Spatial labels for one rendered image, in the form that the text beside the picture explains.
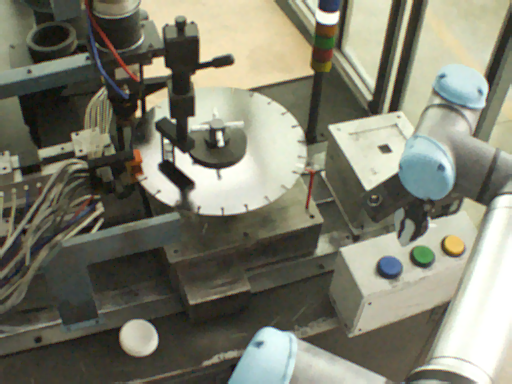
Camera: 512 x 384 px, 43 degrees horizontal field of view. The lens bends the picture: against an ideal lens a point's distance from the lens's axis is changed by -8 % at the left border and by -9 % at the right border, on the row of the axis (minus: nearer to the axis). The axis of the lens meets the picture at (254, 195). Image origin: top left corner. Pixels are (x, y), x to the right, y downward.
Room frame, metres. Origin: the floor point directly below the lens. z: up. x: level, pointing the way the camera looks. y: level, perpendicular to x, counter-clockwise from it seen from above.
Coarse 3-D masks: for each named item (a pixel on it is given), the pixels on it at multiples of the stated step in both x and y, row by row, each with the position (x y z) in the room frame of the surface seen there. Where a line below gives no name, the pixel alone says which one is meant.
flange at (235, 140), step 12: (192, 132) 0.91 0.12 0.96; (204, 132) 0.91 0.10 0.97; (228, 132) 0.90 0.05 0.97; (240, 132) 0.92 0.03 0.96; (204, 144) 0.88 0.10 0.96; (216, 144) 0.87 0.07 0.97; (228, 144) 0.89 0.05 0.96; (240, 144) 0.89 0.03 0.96; (192, 156) 0.86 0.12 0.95; (204, 156) 0.85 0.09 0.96; (216, 156) 0.86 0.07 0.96; (228, 156) 0.86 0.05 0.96; (240, 156) 0.86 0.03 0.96
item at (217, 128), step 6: (216, 114) 0.92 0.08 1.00; (216, 120) 0.90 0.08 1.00; (222, 120) 0.90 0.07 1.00; (192, 126) 0.89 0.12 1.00; (198, 126) 0.89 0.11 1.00; (204, 126) 0.89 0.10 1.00; (210, 126) 0.89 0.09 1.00; (216, 126) 0.89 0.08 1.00; (222, 126) 0.89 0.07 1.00; (228, 126) 0.90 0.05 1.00; (234, 126) 0.90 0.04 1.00; (240, 126) 0.90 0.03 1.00; (210, 132) 0.89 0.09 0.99; (216, 132) 0.88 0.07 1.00; (222, 132) 0.89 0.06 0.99; (216, 138) 0.87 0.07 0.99; (222, 144) 0.85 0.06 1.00
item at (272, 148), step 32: (224, 96) 1.03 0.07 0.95; (256, 96) 1.04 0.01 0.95; (256, 128) 0.95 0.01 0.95; (288, 128) 0.95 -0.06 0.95; (160, 160) 0.85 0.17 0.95; (192, 160) 0.85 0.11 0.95; (256, 160) 0.86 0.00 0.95; (288, 160) 0.87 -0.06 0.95; (192, 192) 0.78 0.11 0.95; (224, 192) 0.78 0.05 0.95; (256, 192) 0.79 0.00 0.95
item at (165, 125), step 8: (160, 120) 0.88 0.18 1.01; (168, 120) 0.88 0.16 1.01; (176, 120) 0.84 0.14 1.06; (184, 120) 0.83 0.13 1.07; (160, 128) 0.87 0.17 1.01; (168, 128) 0.86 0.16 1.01; (176, 128) 0.84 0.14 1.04; (184, 128) 0.83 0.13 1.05; (160, 136) 0.86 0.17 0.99; (168, 136) 0.85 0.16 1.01; (176, 136) 0.84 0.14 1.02; (184, 136) 0.83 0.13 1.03; (176, 144) 0.84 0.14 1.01; (184, 144) 0.83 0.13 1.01; (192, 144) 0.83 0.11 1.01; (184, 152) 0.82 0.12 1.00
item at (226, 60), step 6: (228, 54) 0.83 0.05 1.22; (210, 60) 0.82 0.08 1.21; (216, 60) 0.81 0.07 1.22; (222, 60) 0.81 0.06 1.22; (228, 60) 0.82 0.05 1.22; (234, 60) 0.82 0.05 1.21; (186, 66) 0.81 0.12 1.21; (192, 66) 0.81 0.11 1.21; (198, 66) 0.81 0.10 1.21; (204, 66) 0.81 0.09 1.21; (210, 66) 0.81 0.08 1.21; (216, 66) 0.81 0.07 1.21; (222, 66) 0.81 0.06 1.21; (228, 66) 0.82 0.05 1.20; (186, 72) 0.80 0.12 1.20
